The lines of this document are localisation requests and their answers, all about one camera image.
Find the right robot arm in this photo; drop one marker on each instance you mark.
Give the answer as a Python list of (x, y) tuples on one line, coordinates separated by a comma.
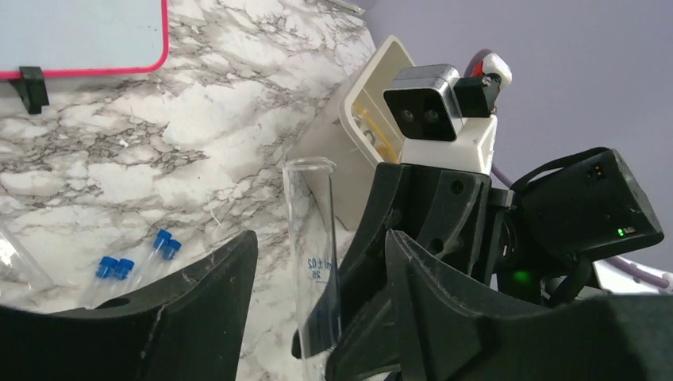
[(439, 260)]

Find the blue capped test tube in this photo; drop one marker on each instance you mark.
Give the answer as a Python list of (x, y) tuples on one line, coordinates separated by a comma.
[(117, 281), (150, 264), (163, 261), (99, 283)]

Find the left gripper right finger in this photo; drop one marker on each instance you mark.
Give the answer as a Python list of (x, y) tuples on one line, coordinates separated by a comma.
[(435, 323)]

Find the yellow rubber tubing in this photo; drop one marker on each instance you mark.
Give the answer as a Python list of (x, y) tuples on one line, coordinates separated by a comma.
[(380, 142)]

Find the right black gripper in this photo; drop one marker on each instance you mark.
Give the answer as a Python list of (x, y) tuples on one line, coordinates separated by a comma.
[(456, 215)]

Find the whiteboard black stand foot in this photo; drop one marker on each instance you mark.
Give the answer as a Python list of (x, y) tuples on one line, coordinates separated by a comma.
[(30, 87)]

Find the beige plastic bin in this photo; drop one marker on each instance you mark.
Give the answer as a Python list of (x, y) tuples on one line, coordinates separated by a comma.
[(336, 133)]

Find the pink framed whiteboard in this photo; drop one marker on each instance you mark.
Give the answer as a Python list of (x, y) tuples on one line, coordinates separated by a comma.
[(83, 38)]

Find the clear glass pipette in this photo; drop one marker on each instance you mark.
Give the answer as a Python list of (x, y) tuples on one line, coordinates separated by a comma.
[(312, 239)]

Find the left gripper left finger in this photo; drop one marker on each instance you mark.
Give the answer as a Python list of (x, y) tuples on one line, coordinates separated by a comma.
[(188, 325)]

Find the clear empty test tube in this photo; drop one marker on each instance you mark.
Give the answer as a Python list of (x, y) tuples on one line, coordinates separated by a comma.
[(21, 275)]

